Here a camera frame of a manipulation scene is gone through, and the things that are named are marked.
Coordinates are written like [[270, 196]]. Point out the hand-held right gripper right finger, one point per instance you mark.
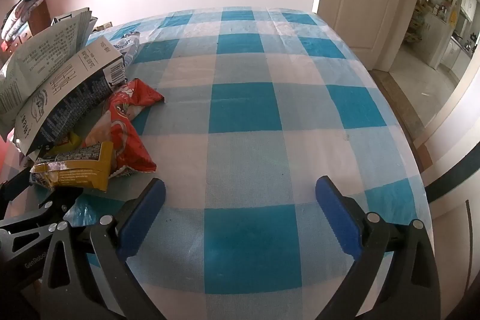
[[337, 218]]

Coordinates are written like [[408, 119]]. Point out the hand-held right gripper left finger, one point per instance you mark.
[[142, 218]]

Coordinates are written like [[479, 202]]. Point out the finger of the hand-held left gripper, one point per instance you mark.
[[15, 190], [56, 201]]

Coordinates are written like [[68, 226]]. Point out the yellow black snack bag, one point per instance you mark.
[[78, 169]]

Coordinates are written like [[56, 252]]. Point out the orange packet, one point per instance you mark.
[[71, 94]]

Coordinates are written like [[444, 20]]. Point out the red snack bag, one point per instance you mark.
[[123, 124]]

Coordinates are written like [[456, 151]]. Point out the blue checked tablecloth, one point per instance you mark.
[[243, 139]]

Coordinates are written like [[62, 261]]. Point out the grey printed paper carton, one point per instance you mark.
[[41, 53]]

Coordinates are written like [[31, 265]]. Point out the brown wooden cabinet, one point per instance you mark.
[[39, 21]]

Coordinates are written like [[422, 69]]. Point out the white blue plastic packet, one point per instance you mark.
[[129, 44]]

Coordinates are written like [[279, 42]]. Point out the folded blankets pile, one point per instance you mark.
[[22, 10]]

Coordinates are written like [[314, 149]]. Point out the kitchen counter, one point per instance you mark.
[[463, 53]]

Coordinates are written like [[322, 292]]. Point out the white door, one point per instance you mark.
[[360, 12]]

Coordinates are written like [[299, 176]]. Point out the beige wall outlet panel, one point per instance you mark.
[[106, 25]]

